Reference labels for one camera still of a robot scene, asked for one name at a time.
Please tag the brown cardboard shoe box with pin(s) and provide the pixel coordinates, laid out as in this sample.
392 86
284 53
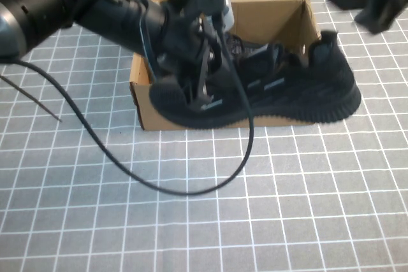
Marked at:
271 17

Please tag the black knit sneaker white stripes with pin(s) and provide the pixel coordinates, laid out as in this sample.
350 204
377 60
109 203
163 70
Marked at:
303 100
252 49

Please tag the white zip tie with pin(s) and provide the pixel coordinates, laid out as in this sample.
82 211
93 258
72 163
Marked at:
38 104

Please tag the grey checked tablecloth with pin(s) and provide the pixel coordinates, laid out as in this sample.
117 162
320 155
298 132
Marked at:
287 205

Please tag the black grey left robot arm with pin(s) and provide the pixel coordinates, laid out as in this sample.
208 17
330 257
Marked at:
48 4

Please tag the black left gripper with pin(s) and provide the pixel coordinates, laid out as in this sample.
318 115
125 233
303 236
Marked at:
181 39

